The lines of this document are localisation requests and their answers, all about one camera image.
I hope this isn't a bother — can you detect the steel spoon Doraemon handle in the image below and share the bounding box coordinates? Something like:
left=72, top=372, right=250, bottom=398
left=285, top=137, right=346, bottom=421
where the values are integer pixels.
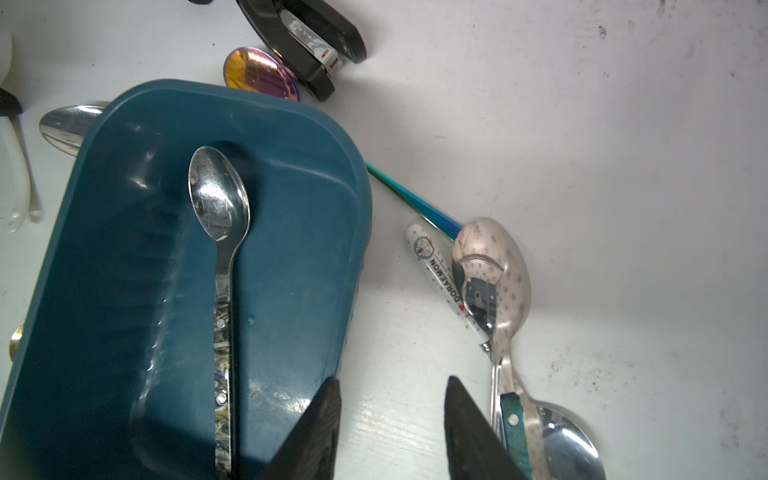
left=404, top=221, right=504, bottom=445

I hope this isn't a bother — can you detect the dotted steel spoon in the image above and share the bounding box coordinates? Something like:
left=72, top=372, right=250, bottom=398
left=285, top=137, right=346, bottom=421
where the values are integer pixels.
left=452, top=217, right=531, bottom=418

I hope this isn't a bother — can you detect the iridescent rainbow metal spoon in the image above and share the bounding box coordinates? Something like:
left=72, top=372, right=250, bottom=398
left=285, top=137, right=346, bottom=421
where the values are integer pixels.
left=223, top=46, right=463, bottom=240

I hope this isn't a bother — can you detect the white plastic spoon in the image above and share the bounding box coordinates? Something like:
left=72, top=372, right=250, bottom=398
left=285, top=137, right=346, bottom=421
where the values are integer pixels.
left=0, top=29, right=44, bottom=235

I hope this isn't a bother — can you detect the steel spoon marbled handle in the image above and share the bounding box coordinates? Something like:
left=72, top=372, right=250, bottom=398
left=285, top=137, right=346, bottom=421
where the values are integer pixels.
left=187, top=146, right=251, bottom=479

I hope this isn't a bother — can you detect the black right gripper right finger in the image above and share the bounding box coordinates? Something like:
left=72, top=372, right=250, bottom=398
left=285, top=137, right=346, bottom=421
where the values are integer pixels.
left=444, top=376, right=526, bottom=480

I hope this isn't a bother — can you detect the teal plastic storage box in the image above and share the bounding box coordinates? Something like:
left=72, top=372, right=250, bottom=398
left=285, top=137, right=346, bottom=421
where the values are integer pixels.
left=1, top=80, right=372, bottom=479

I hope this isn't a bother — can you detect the steel spoon pink handle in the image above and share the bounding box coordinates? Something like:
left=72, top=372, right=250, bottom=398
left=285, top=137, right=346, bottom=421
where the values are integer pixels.
left=39, top=102, right=109, bottom=157

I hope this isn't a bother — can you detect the steel spoon green handle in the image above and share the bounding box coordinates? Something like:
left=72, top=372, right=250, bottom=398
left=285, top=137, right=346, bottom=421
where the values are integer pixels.
left=500, top=393, right=606, bottom=480

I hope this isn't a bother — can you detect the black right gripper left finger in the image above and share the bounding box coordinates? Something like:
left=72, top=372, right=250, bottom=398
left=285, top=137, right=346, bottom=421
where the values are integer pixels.
left=261, top=377, right=342, bottom=480

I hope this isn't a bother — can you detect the gold spoon green handle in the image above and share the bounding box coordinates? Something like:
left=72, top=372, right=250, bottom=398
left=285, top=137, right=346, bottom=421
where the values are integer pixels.
left=9, top=325, right=24, bottom=361

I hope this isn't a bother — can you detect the black stapler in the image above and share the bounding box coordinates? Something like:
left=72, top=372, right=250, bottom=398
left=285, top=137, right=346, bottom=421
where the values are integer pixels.
left=237, top=0, right=367, bottom=102

